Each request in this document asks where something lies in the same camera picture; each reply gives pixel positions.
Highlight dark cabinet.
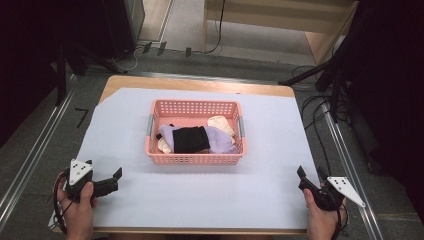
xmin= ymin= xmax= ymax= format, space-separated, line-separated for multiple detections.
xmin=99 ymin=0 xmax=146 ymax=58

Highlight white table sheet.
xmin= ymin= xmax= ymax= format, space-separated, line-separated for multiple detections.
xmin=73 ymin=87 xmax=322 ymax=232

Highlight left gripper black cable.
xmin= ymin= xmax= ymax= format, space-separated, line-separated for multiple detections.
xmin=52 ymin=170 xmax=70 ymax=235

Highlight cream sock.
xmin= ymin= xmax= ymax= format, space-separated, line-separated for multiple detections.
xmin=156 ymin=136 xmax=174 ymax=155
xmin=206 ymin=115 xmax=237 ymax=138

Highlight light wooden furniture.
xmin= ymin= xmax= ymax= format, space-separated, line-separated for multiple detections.
xmin=202 ymin=0 xmax=360 ymax=67

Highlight black floor cables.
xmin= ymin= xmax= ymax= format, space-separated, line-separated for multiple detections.
xmin=292 ymin=64 xmax=351 ymax=176

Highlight white floor cable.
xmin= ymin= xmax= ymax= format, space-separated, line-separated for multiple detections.
xmin=111 ymin=44 xmax=145 ymax=73

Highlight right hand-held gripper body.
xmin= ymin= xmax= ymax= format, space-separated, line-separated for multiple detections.
xmin=307 ymin=176 xmax=367 ymax=212

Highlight metal floor rail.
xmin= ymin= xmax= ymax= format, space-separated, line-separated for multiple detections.
xmin=322 ymin=99 xmax=385 ymax=240
xmin=126 ymin=69 xmax=280 ymax=85
xmin=0 ymin=75 xmax=78 ymax=232

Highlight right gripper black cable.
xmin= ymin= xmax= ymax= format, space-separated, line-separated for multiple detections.
xmin=334 ymin=202 xmax=350 ymax=240

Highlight black tripod stand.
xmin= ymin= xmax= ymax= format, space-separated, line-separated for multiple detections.
xmin=278 ymin=46 xmax=356 ymax=124
xmin=53 ymin=38 xmax=129 ymax=107

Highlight person's right hand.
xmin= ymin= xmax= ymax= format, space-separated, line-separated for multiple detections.
xmin=302 ymin=188 xmax=348 ymax=236

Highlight pink plastic basket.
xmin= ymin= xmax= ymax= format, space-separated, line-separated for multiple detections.
xmin=144 ymin=98 xmax=248 ymax=166

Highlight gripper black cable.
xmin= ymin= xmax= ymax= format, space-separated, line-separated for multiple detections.
xmin=334 ymin=202 xmax=350 ymax=240
xmin=52 ymin=170 xmax=70 ymax=235

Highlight black hanging cable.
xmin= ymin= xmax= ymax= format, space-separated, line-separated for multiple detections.
xmin=203 ymin=0 xmax=227 ymax=55

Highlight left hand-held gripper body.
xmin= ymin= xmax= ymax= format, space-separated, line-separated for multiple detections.
xmin=64 ymin=159 xmax=98 ymax=202

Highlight person's left hand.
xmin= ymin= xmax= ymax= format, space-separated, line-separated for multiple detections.
xmin=56 ymin=171 xmax=99 ymax=234

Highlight purple sock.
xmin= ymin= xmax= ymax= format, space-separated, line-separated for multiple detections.
xmin=157 ymin=123 xmax=240 ymax=155

